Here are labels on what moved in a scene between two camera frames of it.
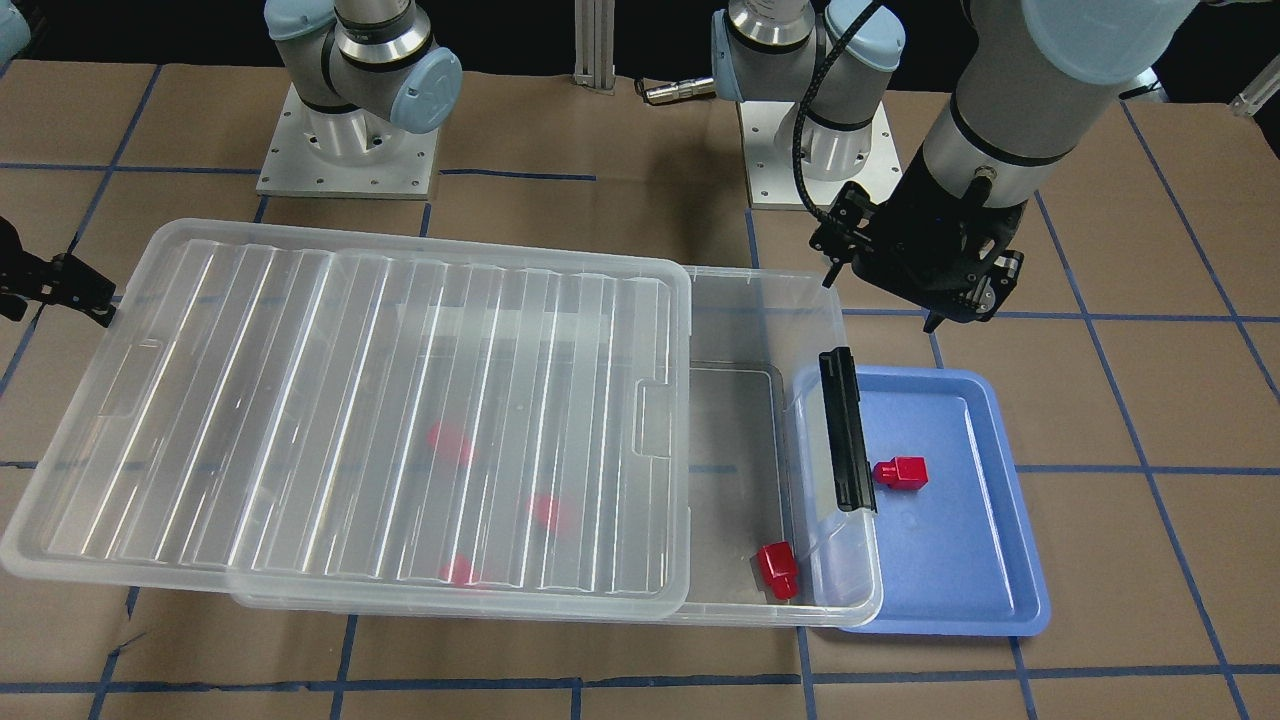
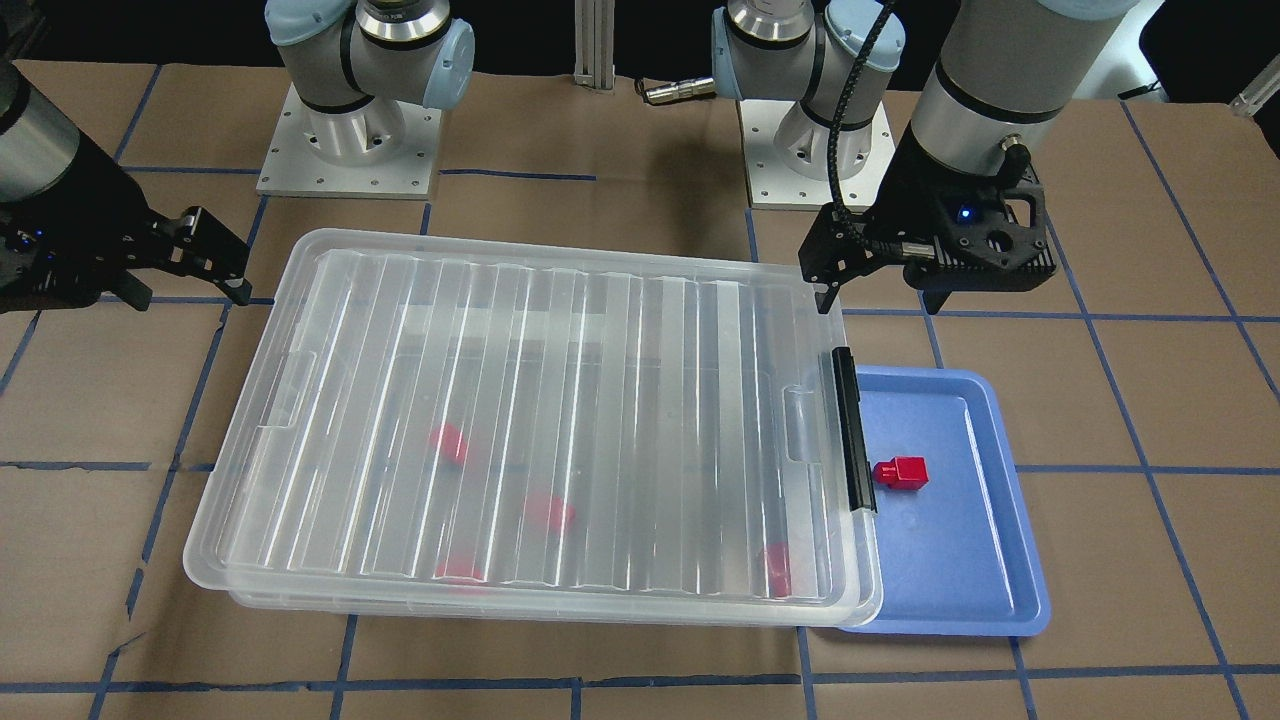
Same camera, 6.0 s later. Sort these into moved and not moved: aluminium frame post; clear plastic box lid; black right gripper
Moved: black right gripper; clear plastic box lid
Not moved: aluminium frame post
